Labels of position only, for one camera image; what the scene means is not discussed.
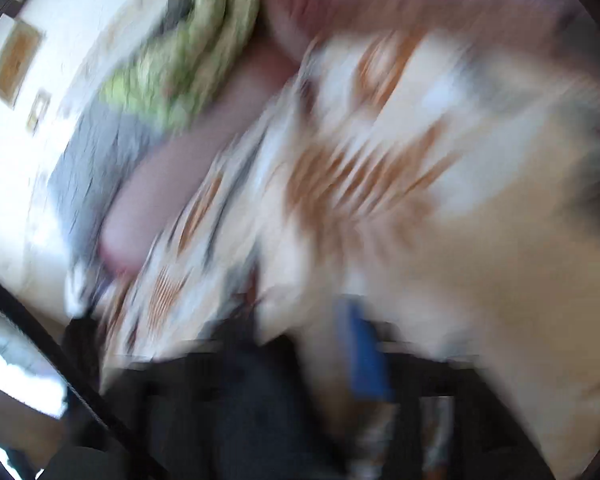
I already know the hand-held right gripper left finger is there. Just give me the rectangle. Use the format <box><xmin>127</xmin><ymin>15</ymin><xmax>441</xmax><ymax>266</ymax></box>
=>
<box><xmin>130</xmin><ymin>305</ymin><xmax>351</xmax><ymax>480</ymax></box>

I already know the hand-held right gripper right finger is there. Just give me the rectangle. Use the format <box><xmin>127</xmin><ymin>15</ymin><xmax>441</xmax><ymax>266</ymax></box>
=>
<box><xmin>337</xmin><ymin>297</ymin><xmax>526</xmax><ymax>480</ymax></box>

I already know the cream orange patterned cloth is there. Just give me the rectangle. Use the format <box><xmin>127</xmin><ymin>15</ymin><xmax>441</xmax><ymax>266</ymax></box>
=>
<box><xmin>65</xmin><ymin>25</ymin><xmax>600</xmax><ymax>480</ymax></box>

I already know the pink blanket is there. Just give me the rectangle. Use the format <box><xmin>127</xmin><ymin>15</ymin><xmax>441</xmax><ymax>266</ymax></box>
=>
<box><xmin>100</xmin><ymin>0</ymin><xmax>586</xmax><ymax>278</ymax></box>

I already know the grey quilted cloth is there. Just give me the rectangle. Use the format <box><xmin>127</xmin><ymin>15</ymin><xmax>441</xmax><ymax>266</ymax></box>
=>
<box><xmin>46</xmin><ymin>105</ymin><xmax>167</xmax><ymax>273</ymax></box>

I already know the green knit cloth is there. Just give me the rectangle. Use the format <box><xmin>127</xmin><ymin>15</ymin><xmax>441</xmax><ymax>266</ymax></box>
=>
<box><xmin>97</xmin><ymin>0</ymin><xmax>262</xmax><ymax>135</ymax></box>

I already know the black cable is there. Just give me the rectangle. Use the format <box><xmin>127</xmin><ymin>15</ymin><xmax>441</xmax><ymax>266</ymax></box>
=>
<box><xmin>0</xmin><ymin>267</ymin><xmax>168</xmax><ymax>480</ymax></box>

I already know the small wooden picture frame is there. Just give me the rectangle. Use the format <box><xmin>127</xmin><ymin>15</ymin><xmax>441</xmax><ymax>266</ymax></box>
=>
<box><xmin>27</xmin><ymin>89</ymin><xmax>52</xmax><ymax>134</ymax></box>

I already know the large wooden picture frame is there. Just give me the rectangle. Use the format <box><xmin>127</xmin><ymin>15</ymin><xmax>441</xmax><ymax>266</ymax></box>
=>
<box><xmin>0</xmin><ymin>19</ymin><xmax>47</xmax><ymax>109</ymax></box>

